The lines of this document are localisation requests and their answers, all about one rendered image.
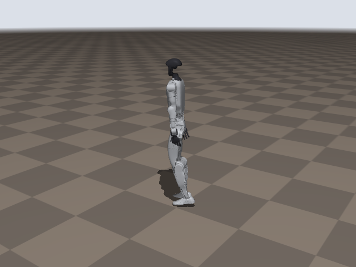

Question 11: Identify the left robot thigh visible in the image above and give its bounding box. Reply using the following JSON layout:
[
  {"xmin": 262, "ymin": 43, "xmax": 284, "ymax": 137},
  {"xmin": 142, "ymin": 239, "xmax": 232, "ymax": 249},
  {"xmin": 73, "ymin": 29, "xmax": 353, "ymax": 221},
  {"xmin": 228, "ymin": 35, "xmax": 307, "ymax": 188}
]
[{"xmin": 167, "ymin": 126, "xmax": 185, "ymax": 169}]

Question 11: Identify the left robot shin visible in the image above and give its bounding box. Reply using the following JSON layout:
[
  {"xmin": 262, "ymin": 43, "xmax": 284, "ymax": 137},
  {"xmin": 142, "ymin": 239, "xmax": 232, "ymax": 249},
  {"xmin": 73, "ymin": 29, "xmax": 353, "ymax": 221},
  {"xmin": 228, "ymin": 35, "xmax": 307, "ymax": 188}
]
[{"xmin": 172, "ymin": 164, "xmax": 189, "ymax": 199}]

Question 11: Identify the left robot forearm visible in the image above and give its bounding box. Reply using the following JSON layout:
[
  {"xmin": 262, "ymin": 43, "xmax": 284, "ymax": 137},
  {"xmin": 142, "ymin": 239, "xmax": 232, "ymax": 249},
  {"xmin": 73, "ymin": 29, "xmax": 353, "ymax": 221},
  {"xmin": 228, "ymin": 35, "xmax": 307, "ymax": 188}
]
[{"xmin": 168, "ymin": 107, "xmax": 177, "ymax": 134}]

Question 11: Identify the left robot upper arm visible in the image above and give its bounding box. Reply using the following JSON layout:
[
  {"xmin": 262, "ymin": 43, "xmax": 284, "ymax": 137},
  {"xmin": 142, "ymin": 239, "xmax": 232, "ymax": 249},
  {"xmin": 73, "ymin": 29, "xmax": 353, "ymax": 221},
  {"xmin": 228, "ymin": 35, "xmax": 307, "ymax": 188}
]
[{"xmin": 166, "ymin": 82, "xmax": 177, "ymax": 111}]

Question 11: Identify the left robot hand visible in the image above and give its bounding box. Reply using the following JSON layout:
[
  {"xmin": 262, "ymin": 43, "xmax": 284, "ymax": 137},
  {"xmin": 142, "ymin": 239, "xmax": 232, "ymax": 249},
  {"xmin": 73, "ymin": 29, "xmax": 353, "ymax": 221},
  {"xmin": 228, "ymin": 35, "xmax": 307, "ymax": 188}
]
[{"xmin": 170, "ymin": 129, "xmax": 181, "ymax": 147}]

